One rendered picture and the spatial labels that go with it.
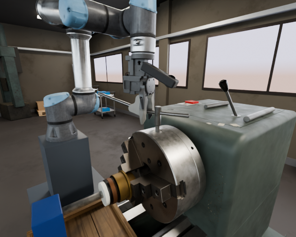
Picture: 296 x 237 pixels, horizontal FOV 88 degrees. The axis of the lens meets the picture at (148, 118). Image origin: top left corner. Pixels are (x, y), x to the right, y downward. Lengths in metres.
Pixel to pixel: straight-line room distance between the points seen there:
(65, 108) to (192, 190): 0.68
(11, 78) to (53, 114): 5.66
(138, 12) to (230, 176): 0.52
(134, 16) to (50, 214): 0.53
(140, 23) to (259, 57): 2.97
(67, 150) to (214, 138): 0.68
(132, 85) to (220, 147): 0.32
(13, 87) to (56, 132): 5.66
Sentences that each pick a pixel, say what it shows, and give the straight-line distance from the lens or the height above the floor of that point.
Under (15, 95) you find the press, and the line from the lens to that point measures 6.52.
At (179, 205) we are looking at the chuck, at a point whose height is 1.08.
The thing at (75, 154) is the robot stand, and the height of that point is 1.03.
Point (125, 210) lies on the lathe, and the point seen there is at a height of 0.85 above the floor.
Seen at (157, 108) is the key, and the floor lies 1.32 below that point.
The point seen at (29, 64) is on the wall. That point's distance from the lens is 7.61.
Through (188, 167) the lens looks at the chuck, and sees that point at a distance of 0.48.
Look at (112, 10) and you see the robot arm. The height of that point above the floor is 1.60.
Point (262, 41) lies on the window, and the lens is 3.37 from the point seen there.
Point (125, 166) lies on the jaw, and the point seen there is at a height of 1.13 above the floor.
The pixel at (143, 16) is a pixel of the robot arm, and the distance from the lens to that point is 0.49.
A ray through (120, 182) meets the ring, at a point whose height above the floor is 1.11.
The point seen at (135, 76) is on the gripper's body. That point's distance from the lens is 0.48.
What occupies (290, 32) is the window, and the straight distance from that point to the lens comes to 3.31.
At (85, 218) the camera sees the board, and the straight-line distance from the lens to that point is 0.75.
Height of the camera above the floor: 1.42
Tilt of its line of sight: 16 degrees down
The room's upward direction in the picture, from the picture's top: straight up
